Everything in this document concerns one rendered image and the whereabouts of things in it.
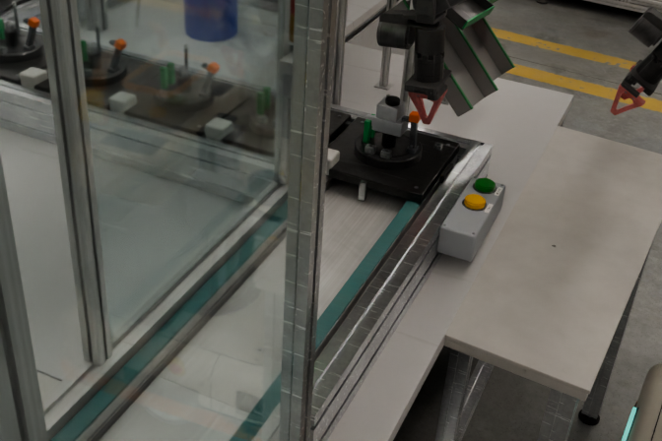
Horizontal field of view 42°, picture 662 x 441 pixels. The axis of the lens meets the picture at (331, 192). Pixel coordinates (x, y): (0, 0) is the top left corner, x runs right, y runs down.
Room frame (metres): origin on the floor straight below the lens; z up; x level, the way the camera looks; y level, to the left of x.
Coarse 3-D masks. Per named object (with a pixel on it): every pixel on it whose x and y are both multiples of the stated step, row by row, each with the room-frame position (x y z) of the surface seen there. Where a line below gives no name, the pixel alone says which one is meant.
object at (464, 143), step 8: (344, 112) 1.77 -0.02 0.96; (352, 112) 1.77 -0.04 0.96; (360, 112) 1.78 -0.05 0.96; (352, 120) 1.74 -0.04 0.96; (408, 128) 1.72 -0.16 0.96; (424, 128) 1.72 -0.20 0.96; (432, 136) 1.69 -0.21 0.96; (440, 136) 1.69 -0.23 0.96; (448, 136) 1.69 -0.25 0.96; (456, 136) 1.69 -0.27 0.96; (464, 144) 1.66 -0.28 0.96
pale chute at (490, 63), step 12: (480, 24) 2.02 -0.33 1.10; (468, 36) 1.99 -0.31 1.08; (480, 36) 2.01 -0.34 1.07; (492, 36) 2.00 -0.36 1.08; (480, 48) 1.99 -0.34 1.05; (492, 48) 2.00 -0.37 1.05; (492, 60) 1.99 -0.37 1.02; (504, 60) 1.98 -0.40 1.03; (492, 72) 1.96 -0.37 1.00; (504, 72) 1.97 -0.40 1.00
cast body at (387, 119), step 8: (392, 96) 1.59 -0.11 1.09; (384, 104) 1.57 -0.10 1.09; (392, 104) 1.57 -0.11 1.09; (400, 104) 1.57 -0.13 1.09; (376, 112) 1.57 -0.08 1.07; (384, 112) 1.56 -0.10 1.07; (392, 112) 1.56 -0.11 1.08; (400, 112) 1.57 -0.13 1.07; (376, 120) 1.57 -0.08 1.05; (384, 120) 1.56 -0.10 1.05; (392, 120) 1.56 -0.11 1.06; (400, 120) 1.56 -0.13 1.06; (376, 128) 1.57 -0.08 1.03; (384, 128) 1.56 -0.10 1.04; (392, 128) 1.56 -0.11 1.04; (400, 128) 1.55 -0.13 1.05; (400, 136) 1.55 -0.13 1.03
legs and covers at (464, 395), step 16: (448, 368) 1.48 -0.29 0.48; (464, 368) 1.47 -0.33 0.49; (480, 368) 1.81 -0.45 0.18; (448, 384) 1.48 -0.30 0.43; (464, 384) 1.46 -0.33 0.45; (480, 384) 1.74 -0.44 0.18; (448, 400) 1.47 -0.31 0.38; (464, 400) 1.50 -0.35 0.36; (448, 416) 1.48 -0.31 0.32; (464, 416) 1.62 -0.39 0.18; (448, 432) 1.47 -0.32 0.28; (464, 432) 1.60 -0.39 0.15
